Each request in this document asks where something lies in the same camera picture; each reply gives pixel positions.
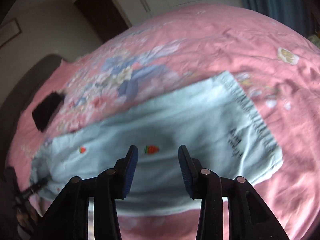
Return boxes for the light blue denim pants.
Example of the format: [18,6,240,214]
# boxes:
[30,72,283,216]

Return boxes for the gloved left hand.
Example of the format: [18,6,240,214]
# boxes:
[16,198,42,239]

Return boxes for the black folded garment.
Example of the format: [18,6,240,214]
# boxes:
[32,92,65,132]

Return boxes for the dark grey headboard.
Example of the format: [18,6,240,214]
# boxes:
[1,54,64,180]

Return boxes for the pink floral bed sheet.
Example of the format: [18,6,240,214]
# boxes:
[7,5,319,239]

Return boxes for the dark wooden door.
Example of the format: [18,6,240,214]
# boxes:
[74,0,129,43]

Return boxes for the blue curtain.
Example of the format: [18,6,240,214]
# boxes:
[242,0,316,37]

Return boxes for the framed wall picture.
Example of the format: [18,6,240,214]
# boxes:
[0,18,22,48]

